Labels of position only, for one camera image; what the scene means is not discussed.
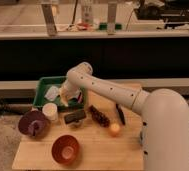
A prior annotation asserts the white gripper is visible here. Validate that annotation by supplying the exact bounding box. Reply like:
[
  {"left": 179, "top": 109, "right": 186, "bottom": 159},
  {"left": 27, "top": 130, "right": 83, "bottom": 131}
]
[{"left": 61, "top": 80, "right": 80, "bottom": 99}]

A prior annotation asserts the yellow banana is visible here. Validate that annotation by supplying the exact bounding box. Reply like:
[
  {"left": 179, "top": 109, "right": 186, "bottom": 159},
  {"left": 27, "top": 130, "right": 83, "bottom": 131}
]
[{"left": 60, "top": 95, "right": 69, "bottom": 107}]

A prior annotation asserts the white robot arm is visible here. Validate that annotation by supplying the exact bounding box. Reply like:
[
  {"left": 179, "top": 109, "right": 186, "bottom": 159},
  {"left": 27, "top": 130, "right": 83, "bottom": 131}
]
[{"left": 62, "top": 62, "right": 189, "bottom": 171}]

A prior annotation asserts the white paper cup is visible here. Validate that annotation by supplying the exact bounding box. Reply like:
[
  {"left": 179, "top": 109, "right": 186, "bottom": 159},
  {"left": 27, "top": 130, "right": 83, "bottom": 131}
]
[{"left": 42, "top": 103, "right": 58, "bottom": 121}]

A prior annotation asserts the red white item in tray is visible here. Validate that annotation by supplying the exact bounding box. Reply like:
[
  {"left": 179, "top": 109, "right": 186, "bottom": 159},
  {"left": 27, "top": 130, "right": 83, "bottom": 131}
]
[{"left": 76, "top": 92, "right": 83, "bottom": 103}]

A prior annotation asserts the white packet in tray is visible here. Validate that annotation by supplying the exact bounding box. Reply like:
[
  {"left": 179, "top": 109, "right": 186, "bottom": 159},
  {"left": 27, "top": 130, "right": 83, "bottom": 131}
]
[{"left": 45, "top": 86, "right": 59, "bottom": 101}]

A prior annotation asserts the green plastic tray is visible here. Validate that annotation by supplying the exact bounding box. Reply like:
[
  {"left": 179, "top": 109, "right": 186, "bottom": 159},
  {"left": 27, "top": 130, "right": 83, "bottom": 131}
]
[{"left": 33, "top": 76, "right": 86, "bottom": 110}]

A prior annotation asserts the dark rectangular block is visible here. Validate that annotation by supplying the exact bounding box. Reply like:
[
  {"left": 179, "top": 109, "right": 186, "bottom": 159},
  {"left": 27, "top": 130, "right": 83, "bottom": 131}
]
[{"left": 64, "top": 109, "right": 86, "bottom": 124}]

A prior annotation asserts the dark grape bunch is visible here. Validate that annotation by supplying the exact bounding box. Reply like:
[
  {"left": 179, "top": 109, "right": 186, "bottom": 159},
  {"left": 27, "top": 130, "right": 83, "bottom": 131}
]
[{"left": 89, "top": 106, "right": 110, "bottom": 127}]

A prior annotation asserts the purple bowl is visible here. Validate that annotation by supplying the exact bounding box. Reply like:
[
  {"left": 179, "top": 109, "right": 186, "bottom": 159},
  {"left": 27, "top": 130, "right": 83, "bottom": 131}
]
[{"left": 18, "top": 110, "right": 49, "bottom": 137}]

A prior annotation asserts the orange fruit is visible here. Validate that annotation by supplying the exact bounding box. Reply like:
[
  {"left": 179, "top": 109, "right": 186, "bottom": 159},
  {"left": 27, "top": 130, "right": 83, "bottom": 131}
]
[{"left": 109, "top": 123, "right": 121, "bottom": 136}]

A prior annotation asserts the green object on shelf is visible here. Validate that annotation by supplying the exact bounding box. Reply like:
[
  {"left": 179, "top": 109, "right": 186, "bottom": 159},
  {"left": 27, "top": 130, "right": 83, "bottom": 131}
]
[{"left": 98, "top": 22, "right": 122, "bottom": 30}]

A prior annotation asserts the red-brown bowl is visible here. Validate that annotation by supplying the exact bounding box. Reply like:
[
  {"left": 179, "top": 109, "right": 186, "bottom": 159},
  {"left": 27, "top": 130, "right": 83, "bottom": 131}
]
[{"left": 51, "top": 135, "right": 80, "bottom": 165}]

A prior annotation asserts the left metal post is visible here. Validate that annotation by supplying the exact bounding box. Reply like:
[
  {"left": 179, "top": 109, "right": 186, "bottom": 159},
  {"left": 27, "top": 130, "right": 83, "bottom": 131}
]
[{"left": 41, "top": 3, "right": 57, "bottom": 36}]

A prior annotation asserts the metal post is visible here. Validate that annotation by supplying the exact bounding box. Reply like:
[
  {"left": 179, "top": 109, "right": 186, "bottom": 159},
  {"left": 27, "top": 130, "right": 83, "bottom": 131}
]
[
  {"left": 107, "top": 1, "right": 117, "bottom": 35},
  {"left": 41, "top": 3, "right": 57, "bottom": 36}
]

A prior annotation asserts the right metal post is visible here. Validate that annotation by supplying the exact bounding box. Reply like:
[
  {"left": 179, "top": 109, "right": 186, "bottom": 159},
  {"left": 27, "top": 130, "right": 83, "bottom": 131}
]
[{"left": 107, "top": 1, "right": 117, "bottom": 35}]

